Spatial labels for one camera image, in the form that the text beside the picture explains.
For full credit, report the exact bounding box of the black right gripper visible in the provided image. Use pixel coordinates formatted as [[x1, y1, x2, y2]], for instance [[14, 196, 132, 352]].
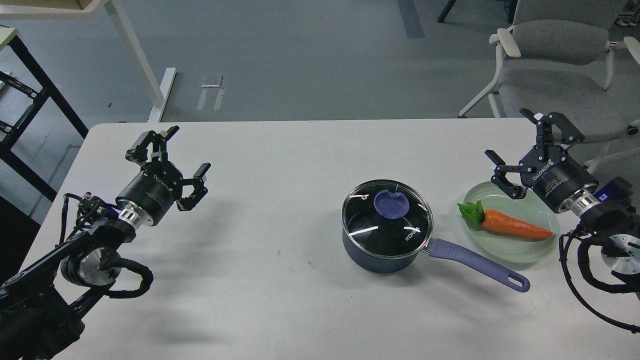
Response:
[[484, 108, 599, 214]]

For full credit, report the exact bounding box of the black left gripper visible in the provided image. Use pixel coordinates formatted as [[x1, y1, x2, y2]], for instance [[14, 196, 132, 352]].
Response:
[[116, 125, 211, 226]]

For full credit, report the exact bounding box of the blue saucepan with purple handle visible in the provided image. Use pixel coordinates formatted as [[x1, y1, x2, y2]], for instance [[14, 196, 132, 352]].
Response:
[[341, 179, 531, 293]]

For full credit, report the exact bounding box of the glass lid with purple knob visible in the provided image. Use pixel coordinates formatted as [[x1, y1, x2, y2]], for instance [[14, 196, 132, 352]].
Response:
[[342, 179, 434, 259]]

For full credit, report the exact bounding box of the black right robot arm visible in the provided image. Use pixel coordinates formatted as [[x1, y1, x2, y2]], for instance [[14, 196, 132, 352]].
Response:
[[486, 108, 639, 334]]

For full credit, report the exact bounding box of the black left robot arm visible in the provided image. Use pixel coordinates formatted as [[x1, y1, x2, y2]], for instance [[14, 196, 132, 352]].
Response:
[[1, 125, 211, 360]]

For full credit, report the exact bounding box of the pale green glass plate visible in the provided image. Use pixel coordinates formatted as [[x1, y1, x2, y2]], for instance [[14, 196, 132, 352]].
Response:
[[457, 182, 560, 264]]

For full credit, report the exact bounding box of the orange toy carrot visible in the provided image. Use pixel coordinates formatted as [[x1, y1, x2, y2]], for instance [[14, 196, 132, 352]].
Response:
[[457, 200, 553, 242]]

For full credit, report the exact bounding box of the grey office chair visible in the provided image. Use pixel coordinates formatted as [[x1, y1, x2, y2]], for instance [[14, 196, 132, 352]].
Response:
[[458, 0, 639, 173]]

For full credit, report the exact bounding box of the black metal rack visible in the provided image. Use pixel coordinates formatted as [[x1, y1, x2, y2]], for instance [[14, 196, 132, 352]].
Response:
[[0, 26, 89, 201]]

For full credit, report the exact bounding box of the white desk frame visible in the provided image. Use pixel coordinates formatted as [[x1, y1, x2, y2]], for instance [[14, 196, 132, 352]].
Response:
[[0, 0, 178, 123]]

